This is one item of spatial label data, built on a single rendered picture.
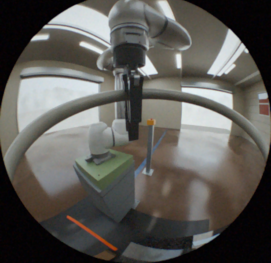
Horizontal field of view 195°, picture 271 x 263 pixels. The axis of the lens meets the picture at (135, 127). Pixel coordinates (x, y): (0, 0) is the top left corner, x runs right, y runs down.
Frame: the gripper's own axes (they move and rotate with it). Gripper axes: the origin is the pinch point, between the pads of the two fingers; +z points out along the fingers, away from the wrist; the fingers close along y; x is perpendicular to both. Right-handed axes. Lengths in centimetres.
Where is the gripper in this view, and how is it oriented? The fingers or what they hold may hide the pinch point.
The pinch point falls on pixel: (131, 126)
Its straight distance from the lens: 24.1
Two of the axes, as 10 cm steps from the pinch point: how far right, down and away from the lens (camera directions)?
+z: 0.1, 8.4, 5.5
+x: 9.7, -1.4, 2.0
